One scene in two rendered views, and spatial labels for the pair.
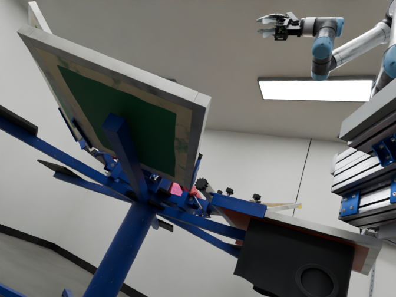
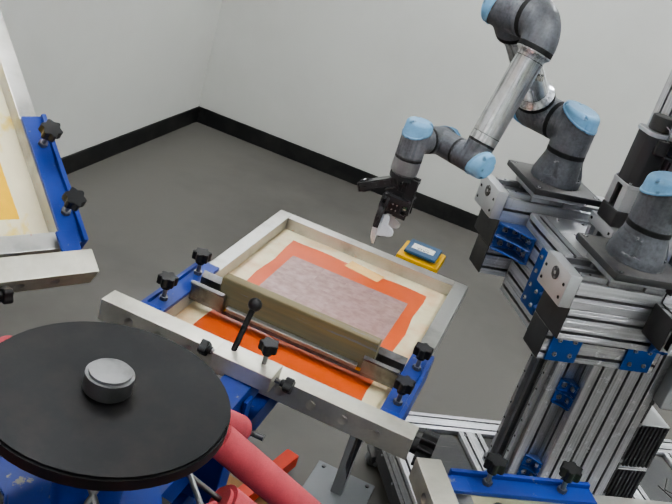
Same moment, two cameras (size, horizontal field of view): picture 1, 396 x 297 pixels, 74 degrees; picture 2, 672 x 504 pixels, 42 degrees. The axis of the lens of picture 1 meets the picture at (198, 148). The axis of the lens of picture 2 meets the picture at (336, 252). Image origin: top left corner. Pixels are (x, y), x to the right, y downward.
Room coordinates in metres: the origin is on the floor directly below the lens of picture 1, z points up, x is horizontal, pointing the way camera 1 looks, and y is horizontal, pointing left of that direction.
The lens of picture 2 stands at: (2.20, 1.06, 1.99)
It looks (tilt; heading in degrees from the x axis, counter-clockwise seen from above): 25 degrees down; 247
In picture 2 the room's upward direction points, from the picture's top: 17 degrees clockwise
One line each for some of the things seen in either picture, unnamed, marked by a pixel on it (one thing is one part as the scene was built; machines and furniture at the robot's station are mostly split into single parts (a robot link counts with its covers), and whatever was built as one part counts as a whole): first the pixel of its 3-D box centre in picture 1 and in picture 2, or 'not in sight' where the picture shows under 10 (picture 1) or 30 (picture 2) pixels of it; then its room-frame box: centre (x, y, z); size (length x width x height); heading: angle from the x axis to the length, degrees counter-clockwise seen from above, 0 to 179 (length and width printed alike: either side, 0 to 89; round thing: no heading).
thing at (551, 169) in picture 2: not in sight; (560, 164); (0.68, -1.07, 1.31); 0.15 x 0.15 x 0.10
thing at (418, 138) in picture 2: not in sight; (415, 139); (1.21, -0.97, 1.34); 0.09 x 0.08 x 0.11; 25
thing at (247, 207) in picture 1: (238, 206); (403, 395); (1.36, -0.33, 0.97); 0.30 x 0.05 x 0.07; 55
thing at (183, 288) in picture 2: not in sight; (178, 295); (1.81, -0.65, 0.97); 0.30 x 0.05 x 0.07; 55
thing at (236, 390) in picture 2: (207, 205); (228, 398); (1.77, -0.22, 1.02); 0.17 x 0.06 x 0.05; 55
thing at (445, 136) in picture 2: not in sight; (443, 142); (1.11, -1.00, 1.33); 0.11 x 0.11 x 0.08; 25
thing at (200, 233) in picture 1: (211, 238); not in sight; (2.34, -0.43, 0.91); 1.34 x 0.41 x 0.08; 115
